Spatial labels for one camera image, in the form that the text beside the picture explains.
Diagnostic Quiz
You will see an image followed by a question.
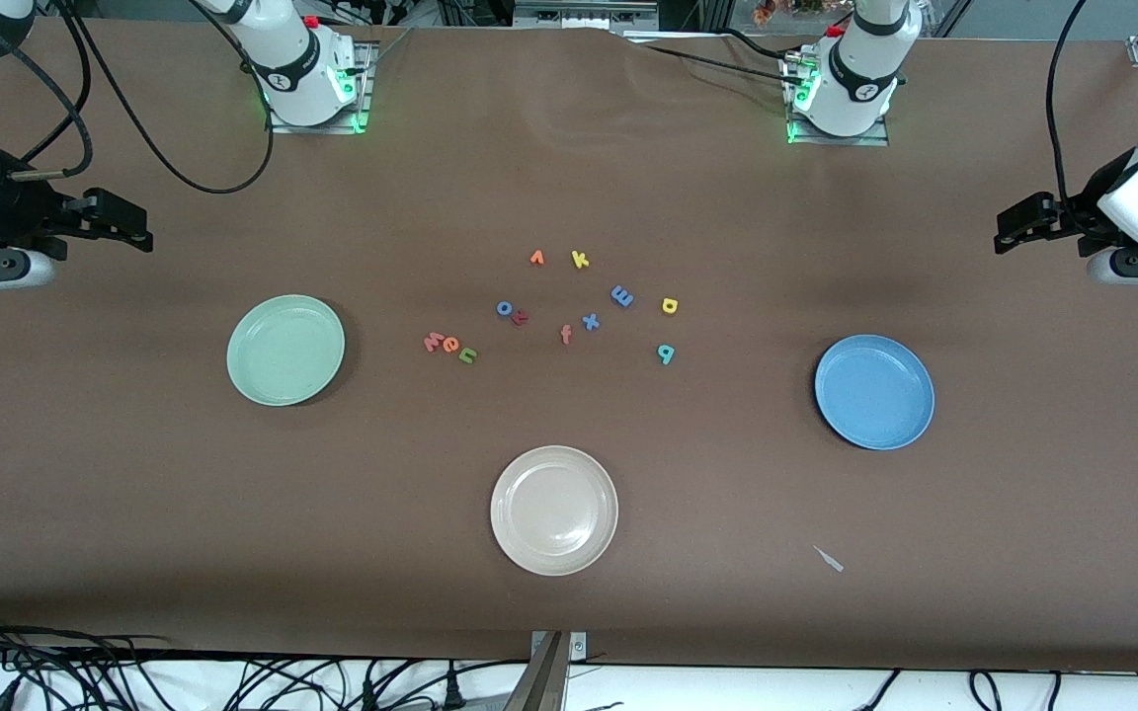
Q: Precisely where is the blue plate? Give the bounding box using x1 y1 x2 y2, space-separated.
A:
814 334 935 451

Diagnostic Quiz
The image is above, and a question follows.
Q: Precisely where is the pale green plate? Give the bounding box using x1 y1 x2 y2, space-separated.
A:
226 294 346 407

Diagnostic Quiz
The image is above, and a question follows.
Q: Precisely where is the black arm base cable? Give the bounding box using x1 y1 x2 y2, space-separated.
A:
717 28 807 66
640 43 795 86

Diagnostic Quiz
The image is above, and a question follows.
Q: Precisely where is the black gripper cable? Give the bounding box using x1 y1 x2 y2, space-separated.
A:
1045 0 1092 208
0 25 96 184

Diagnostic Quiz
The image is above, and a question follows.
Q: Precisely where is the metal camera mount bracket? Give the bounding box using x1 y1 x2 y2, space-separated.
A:
505 630 590 711

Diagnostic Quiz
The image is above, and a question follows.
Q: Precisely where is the long black looping cable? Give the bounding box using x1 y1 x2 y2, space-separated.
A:
53 0 279 196

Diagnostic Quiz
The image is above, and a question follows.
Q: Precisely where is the brown table cover sheet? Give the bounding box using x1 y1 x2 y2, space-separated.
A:
0 18 1138 672

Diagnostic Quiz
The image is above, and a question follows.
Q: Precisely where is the beige plate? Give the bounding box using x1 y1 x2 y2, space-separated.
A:
490 445 619 577

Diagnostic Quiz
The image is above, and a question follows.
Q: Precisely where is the metal frame rail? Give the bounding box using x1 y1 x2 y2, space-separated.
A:
513 0 661 33

